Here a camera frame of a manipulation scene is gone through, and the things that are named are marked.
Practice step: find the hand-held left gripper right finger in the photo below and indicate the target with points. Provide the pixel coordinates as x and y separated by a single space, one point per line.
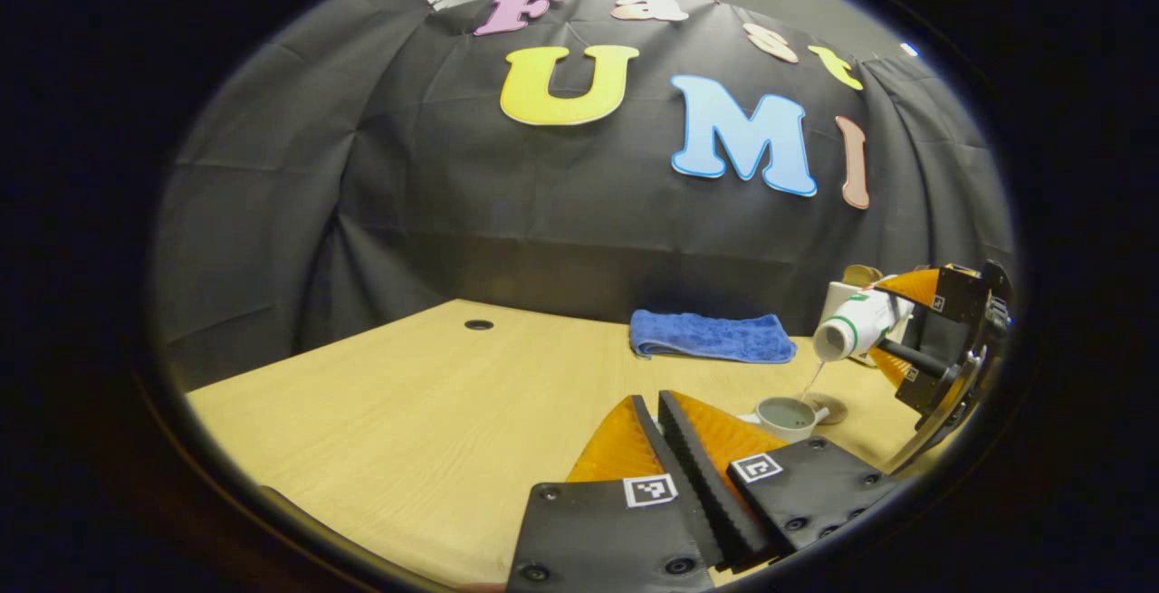
706 484

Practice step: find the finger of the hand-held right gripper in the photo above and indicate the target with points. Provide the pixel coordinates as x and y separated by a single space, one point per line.
928 389
960 294

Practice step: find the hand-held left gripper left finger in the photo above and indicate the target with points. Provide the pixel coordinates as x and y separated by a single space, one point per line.
656 448

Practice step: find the white ceramic teacup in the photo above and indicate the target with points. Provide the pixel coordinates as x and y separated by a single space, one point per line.
770 430

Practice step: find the round wooden coaster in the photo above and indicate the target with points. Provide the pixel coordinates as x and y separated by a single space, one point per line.
835 407

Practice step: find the white water bottle green label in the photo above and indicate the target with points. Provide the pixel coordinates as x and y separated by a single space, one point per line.
856 326

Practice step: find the brown toast slice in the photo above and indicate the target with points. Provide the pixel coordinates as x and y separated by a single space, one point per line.
860 274

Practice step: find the white toaster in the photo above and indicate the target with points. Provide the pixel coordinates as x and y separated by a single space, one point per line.
838 294

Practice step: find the blue folded towel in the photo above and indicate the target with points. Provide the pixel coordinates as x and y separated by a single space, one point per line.
715 338

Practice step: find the black backdrop cloth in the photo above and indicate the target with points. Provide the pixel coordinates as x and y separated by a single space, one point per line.
453 231

